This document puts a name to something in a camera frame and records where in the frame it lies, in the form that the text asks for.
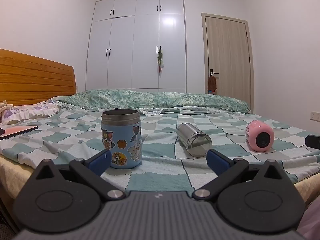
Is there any beige door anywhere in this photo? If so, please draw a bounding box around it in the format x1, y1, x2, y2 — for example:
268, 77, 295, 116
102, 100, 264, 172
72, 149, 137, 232
201, 12, 255, 113

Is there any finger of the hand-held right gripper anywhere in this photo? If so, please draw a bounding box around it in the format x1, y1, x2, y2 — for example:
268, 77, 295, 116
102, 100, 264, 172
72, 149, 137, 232
305, 135, 320, 149

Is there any pink notebook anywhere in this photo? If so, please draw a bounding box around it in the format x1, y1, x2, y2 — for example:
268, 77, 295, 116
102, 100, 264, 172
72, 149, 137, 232
0, 126, 39, 141

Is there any purple floral pillow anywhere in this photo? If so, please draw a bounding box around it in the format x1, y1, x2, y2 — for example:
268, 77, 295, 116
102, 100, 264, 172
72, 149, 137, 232
0, 102, 62, 126

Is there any pink clothing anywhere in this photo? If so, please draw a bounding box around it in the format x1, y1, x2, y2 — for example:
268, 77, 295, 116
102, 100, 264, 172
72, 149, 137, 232
296, 200, 320, 240

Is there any yellow bed sheet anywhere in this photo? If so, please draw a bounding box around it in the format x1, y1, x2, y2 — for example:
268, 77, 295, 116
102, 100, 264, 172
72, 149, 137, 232
0, 152, 320, 207

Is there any plain steel cup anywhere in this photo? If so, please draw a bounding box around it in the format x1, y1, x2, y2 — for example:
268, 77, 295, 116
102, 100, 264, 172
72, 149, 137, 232
176, 122, 213, 158

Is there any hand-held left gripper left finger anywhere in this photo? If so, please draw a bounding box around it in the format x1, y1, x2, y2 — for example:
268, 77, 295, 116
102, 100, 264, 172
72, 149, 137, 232
32, 149, 126, 202

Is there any white wardrobe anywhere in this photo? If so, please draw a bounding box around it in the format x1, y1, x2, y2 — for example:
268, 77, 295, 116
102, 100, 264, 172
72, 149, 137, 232
85, 0, 187, 93

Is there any green hanging ornament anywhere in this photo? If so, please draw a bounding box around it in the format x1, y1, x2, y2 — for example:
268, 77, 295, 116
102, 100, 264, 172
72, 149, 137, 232
156, 46, 164, 74

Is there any green floral quilt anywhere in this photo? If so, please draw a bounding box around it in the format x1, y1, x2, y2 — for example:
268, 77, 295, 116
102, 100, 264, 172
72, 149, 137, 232
47, 89, 251, 117

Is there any blue cartoon sticker cup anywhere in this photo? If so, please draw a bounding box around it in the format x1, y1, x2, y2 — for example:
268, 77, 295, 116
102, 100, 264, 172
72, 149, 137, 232
101, 109, 142, 169

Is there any checked green blanket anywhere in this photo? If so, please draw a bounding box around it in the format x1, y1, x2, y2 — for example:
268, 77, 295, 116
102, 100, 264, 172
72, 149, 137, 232
0, 106, 320, 193

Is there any brown hanging bag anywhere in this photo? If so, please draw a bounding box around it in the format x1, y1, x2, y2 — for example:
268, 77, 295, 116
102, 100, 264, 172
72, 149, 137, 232
207, 76, 217, 94

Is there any pink cup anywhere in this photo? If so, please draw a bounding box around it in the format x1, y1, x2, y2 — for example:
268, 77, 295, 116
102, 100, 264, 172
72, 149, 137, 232
245, 120, 275, 152

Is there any wooden headboard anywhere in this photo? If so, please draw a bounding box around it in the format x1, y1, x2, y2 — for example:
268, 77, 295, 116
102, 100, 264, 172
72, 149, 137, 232
0, 49, 77, 107

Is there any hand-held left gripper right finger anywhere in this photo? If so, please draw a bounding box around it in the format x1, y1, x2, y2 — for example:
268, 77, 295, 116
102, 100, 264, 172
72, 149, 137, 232
192, 149, 290, 202

